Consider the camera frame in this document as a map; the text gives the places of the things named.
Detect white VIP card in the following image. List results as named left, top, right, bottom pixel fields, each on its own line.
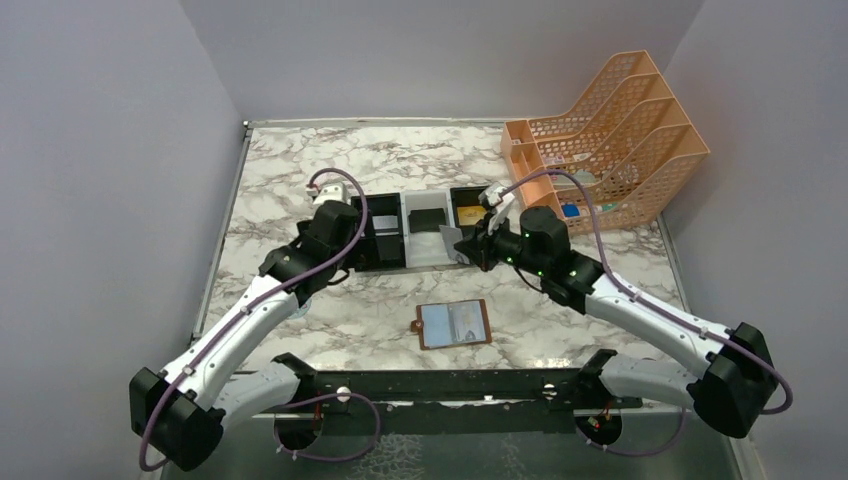
left=439, top=225, right=466, bottom=264

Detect brown leather card holder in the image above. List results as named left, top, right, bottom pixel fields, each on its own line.
left=410, top=299, right=493, bottom=350

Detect black right tray box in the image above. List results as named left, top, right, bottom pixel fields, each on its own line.
left=442, top=186, right=489, bottom=250

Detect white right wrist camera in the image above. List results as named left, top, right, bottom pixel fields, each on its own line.
left=478, top=183, right=516, bottom=236

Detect black left tray box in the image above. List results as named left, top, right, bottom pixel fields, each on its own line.
left=345, top=193, right=406, bottom=272

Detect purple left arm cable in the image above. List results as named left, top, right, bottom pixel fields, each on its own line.
left=137, top=167, right=386, bottom=473

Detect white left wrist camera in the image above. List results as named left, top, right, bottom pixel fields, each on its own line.
left=310, top=183, right=350, bottom=207

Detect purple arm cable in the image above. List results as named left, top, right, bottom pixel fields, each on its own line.
left=137, top=167, right=386, bottom=473
left=496, top=169, right=795, bottom=458

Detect gold card in tray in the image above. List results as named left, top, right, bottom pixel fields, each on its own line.
left=456, top=205, right=486, bottom=227

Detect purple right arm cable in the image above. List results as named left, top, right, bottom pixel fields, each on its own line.
left=496, top=169, right=795, bottom=458

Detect blue correction tape blister pack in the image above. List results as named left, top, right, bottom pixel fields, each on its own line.
left=289, top=299, right=312, bottom=319

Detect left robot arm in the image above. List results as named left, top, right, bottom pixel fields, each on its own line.
left=129, top=200, right=369, bottom=472

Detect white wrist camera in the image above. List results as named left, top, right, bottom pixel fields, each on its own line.
left=310, top=183, right=350, bottom=207
left=478, top=183, right=516, bottom=236

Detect black cards in tray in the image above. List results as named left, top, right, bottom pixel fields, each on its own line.
left=407, top=208, right=447, bottom=234

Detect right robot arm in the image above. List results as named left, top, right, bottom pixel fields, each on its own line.
left=453, top=207, right=779, bottom=438

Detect black tray box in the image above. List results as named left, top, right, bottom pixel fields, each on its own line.
left=442, top=186, right=489, bottom=250
left=345, top=193, right=406, bottom=272

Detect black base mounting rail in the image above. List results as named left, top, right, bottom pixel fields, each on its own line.
left=267, top=368, right=642, bottom=437

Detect silver card in tray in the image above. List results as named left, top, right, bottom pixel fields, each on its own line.
left=372, top=215, right=400, bottom=235

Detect orange plastic file organizer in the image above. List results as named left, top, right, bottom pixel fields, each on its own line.
left=501, top=50, right=710, bottom=234

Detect white middle tray box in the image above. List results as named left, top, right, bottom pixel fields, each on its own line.
left=400, top=189, right=455, bottom=269

